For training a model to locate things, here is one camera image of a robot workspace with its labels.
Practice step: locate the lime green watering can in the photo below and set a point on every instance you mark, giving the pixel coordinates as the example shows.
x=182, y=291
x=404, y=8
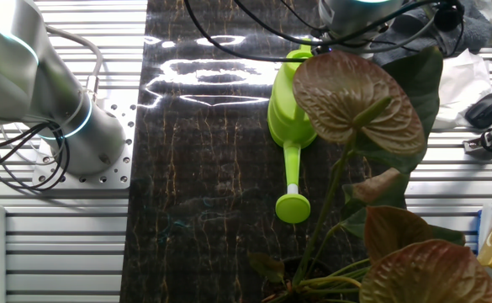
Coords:
x=289, y=122

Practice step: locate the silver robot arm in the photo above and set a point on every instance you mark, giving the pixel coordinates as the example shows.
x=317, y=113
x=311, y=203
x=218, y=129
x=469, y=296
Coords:
x=90, y=139

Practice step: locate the anthurium plant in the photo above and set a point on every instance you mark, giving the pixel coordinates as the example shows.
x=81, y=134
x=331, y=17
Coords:
x=346, y=92

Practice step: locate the black marble pattern mat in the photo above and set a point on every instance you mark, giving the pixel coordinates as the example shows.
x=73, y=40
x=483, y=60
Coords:
x=207, y=168

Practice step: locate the white tissue paper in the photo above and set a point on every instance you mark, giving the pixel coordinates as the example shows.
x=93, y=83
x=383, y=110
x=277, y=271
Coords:
x=460, y=84

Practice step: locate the black computer mouse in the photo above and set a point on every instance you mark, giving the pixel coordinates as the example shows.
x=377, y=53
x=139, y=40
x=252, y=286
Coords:
x=481, y=113

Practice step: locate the grey towel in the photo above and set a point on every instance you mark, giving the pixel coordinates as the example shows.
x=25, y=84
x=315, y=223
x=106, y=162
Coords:
x=477, y=29

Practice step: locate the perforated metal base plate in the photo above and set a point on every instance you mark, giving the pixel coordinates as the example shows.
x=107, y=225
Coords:
x=113, y=184

